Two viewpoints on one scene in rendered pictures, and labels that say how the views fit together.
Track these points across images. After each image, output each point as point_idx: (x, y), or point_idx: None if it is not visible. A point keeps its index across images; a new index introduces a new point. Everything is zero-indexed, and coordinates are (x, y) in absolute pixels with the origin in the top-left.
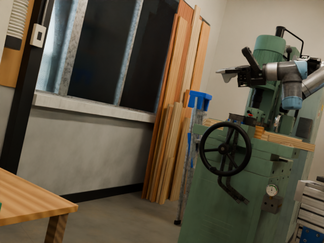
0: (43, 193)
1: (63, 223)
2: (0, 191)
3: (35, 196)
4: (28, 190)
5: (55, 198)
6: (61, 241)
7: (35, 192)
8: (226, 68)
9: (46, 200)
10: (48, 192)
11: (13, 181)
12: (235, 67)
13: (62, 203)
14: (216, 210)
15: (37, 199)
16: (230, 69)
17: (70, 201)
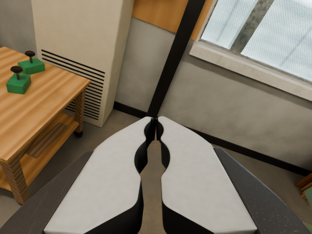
0: (25, 129)
1: (5, 163)
2: (7, 109)
3: (10, 128)
4: (26, 120)
5: (16, 140)
6: (12, 173)
7: (23, 125)
8: (165, 147)
9: (2, 137)
10: (34, 131)
11: (44, 107)
12: (177, 211)
13: (2, 148)
14: None
15: (1, 132)
16: (46, 191)
17: (14, 151)
